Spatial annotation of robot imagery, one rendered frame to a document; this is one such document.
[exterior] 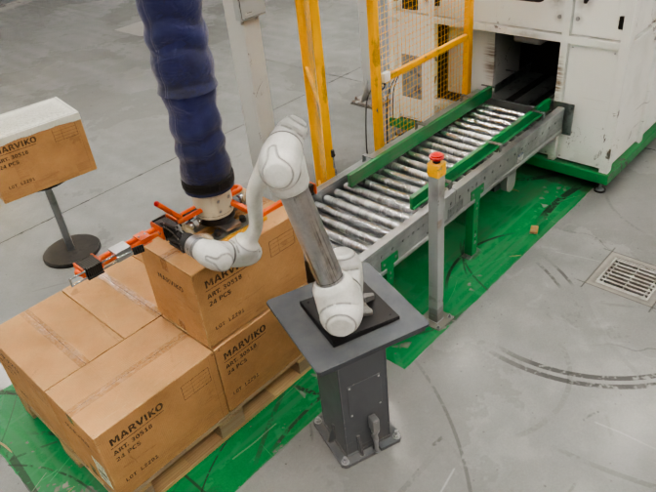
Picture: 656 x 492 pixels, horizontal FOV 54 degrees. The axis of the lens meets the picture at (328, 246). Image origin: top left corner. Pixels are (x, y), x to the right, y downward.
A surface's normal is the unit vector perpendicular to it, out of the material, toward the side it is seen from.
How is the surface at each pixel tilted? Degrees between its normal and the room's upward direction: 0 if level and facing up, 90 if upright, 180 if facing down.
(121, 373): 0
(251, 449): 0
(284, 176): 81
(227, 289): 90
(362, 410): 90
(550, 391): 0
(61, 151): 90
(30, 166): 90
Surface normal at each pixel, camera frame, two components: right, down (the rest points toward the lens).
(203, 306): 0.72, 0.34
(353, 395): 0.46, 0.48
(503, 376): -0.09, -0.82
